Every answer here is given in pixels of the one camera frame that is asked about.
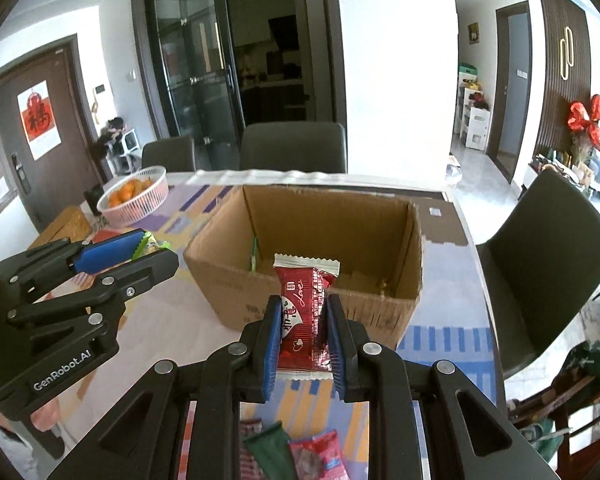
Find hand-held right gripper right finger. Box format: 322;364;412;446
325;294;563;480

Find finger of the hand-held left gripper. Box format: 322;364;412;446
0;229;147;306
7;247;181;328

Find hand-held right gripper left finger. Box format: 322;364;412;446
47;294;283;480

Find small green snack packet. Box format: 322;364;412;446
130;230;171;261

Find small red snack packet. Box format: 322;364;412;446
272;253;341;380

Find brown cardboard box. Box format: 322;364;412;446
182;184;425;348

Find person's left hand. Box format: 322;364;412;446
30;399;62;428

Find white plastic basket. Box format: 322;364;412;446
96;165;170;228

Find yellow woven box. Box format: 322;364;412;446
27;205;93;251

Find pile of oranges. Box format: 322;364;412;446
107;172;156;208

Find brown entrance door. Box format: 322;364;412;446
0;34;106;231

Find white and green snack packet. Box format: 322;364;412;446
243;421;298;480

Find dark red checkered packet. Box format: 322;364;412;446
239;417;263;480

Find magenta snack packet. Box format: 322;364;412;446
287;429;348;480

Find dark upholstered chair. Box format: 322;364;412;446
477;169;600;381
240;122;348;173
141;135;197;173

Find black bag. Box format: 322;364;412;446
97;116;128;143

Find red and white door poster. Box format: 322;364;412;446
17;80;61;161

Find black framed glass door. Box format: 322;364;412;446
130;0;348;171

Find teal cloth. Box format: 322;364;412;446
522;417;556;456

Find red wooden chair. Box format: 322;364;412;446
505;280;600;480

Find white shelf unit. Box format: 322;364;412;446
456;62;492;152

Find dark green cloth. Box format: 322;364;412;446
567;340;600;378

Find grey interior door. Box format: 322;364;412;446
485;0;533;183

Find red foil balloons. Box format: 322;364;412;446
567;94;600;155

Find door lock handle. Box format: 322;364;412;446
11;152;32;193

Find gold wall ornament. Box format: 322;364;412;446
558;26;576;81

